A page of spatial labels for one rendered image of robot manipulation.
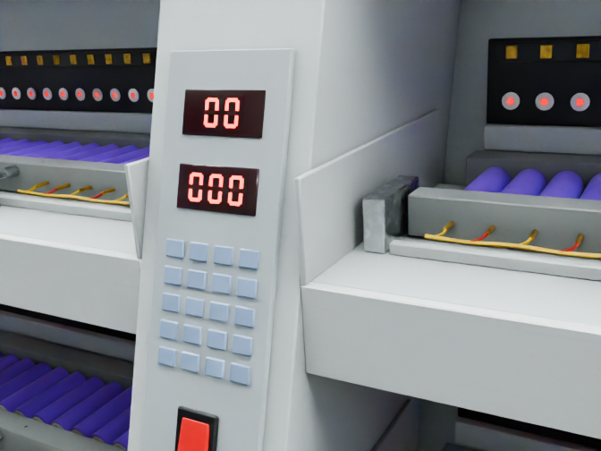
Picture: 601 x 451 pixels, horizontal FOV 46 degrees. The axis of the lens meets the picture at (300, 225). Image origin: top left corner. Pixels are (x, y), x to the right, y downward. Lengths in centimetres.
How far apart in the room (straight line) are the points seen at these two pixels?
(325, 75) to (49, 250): 19
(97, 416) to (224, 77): 31
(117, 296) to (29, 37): 41
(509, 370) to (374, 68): 17
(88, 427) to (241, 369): 24
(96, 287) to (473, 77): 28
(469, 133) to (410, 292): 21
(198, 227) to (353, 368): 10
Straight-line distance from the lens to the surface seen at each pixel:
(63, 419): 57
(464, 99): 51
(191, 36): 36
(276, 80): 33
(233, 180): 33
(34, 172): 53
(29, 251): 43
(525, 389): 30
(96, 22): 70
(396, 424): 47
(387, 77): 40
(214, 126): 34
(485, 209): 36
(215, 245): 34
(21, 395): 62
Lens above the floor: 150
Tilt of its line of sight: 3 degrees down
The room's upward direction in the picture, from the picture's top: 5 degrees clockwise
